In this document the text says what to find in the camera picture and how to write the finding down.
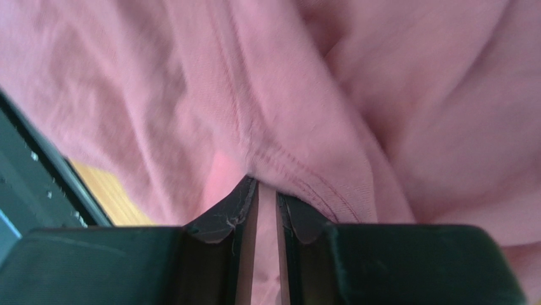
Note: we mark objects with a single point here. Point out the pink t shirt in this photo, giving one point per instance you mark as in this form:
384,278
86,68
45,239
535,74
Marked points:
371,111

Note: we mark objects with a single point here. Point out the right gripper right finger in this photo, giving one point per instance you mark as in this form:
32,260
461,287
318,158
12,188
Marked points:
323,262

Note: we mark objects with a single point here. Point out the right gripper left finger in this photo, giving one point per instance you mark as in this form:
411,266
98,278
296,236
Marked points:
207,261

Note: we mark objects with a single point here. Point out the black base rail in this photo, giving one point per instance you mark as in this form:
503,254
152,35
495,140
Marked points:
39,187

